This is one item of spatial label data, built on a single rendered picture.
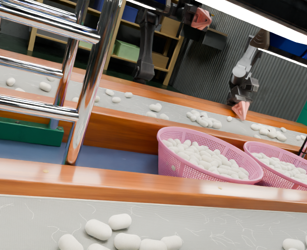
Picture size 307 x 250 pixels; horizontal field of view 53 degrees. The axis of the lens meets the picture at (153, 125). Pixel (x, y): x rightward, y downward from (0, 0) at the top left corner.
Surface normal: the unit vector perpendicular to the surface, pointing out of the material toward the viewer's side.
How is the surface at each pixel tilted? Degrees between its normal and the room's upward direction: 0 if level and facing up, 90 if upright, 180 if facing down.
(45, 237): 0
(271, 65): 90
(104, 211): 0
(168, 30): 90
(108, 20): 90
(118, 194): 90
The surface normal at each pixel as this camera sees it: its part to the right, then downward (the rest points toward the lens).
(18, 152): 0.32, -0.90
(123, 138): 0.35, 0.40
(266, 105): -0.86, -0.14
